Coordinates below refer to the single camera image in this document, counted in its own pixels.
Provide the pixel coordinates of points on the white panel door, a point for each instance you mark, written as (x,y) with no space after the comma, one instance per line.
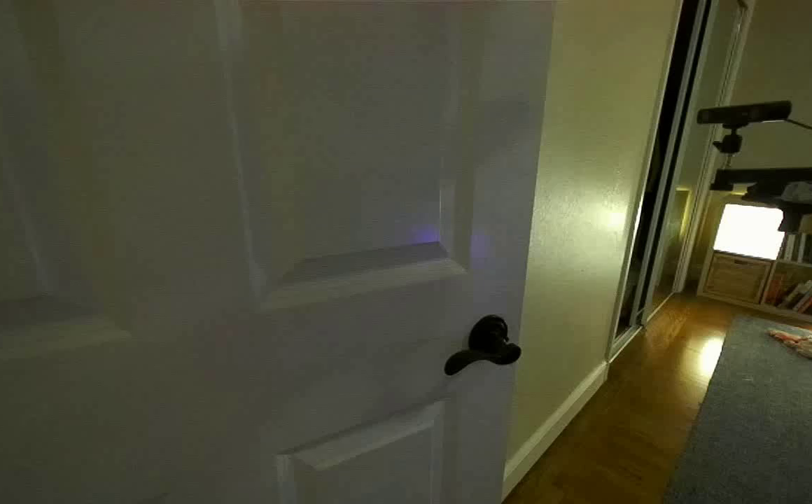
(191,232)

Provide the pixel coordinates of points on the sliding closet door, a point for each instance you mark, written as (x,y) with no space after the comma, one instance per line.
(674,140)

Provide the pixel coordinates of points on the white baseboard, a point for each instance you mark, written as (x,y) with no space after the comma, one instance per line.
(554,424)

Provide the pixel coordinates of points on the wooden bookshelf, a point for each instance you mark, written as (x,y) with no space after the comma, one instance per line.
(737,281)

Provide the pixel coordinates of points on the bright white light panel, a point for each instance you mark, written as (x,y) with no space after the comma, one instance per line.
(749,230)

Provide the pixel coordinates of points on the row of books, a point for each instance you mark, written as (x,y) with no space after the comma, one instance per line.
(802,294)

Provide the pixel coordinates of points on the grey rug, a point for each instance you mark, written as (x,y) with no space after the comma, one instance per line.
(778,428)

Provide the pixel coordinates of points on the black bar stereo camera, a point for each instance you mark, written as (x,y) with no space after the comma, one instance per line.
(742,113)

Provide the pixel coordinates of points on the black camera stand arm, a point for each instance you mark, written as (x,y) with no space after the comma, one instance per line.
(778,178)

